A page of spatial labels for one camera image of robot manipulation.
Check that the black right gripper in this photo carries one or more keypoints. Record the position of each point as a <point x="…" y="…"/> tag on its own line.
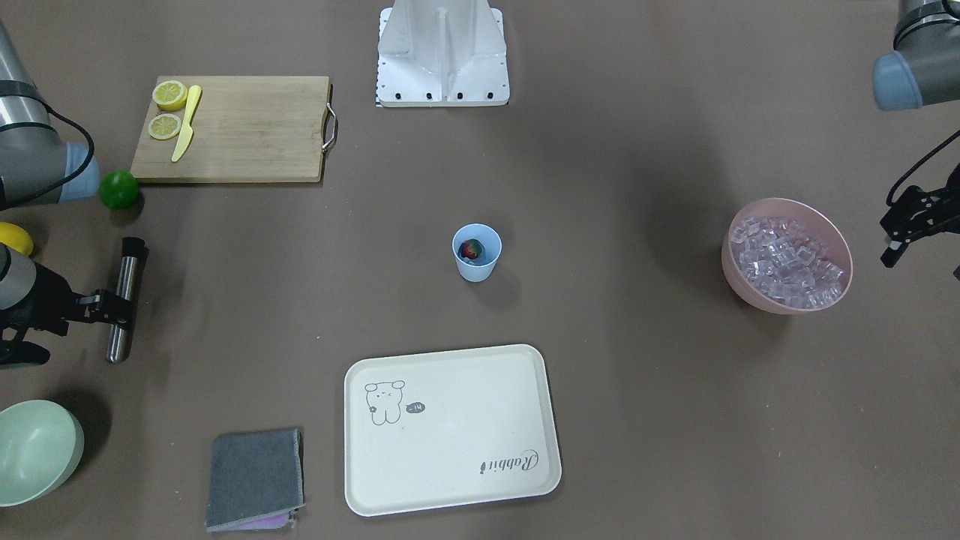
<point x="46" y="299"/>

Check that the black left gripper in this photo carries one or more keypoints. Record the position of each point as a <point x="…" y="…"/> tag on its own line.
<point x="914" y="214"/>

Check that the steel muddler with black tip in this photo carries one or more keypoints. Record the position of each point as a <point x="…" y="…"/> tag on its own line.
<point x="133" y="259"/>

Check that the red strawberry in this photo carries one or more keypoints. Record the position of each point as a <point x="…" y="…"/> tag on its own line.
<point x="471" y="252"/>

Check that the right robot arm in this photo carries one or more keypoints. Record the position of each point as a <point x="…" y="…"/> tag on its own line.
<point x="39" y="168"/>

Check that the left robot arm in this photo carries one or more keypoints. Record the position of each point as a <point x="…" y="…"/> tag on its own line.
<point x="921" y="70"/>

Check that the pink bowl of ice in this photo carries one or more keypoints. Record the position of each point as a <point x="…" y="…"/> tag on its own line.
<point x="784" y="257"/>

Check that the light blue plastic cup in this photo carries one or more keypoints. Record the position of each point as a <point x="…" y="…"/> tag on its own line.
<point x="493" y="248"/>

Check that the green lime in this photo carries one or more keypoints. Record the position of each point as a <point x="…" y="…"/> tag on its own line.
<point x="119" y="190"/>

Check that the yellow lemon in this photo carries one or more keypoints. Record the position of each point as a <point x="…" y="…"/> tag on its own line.
<point x="17" y="238"/>

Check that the mint green bowl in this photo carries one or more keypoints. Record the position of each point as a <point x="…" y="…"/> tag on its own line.
<point x="41" y="446"/>

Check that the lemon half slice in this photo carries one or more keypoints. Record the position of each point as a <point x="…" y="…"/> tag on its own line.
<point x="170" y="96"/>
<point x="164" y="126"/>

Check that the yellow plastic knife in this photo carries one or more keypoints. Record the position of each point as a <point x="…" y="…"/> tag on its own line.
<point x="186" y="134"/>

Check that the grey folded cloth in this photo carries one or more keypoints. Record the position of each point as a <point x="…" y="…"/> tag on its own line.
<point x="254" y="475"/>

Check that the wooden cutting board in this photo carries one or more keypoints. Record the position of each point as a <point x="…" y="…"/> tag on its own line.
<point x="247" y="130"/>

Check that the purple cloth under grey cloth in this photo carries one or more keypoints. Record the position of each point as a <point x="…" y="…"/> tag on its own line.
<point x="272" y="522"/>

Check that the cream rabbit tray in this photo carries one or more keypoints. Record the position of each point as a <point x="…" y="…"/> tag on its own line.
<point x="453" y="428"/>

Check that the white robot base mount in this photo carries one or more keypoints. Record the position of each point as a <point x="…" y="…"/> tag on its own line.
<point x="441" y="54"/>

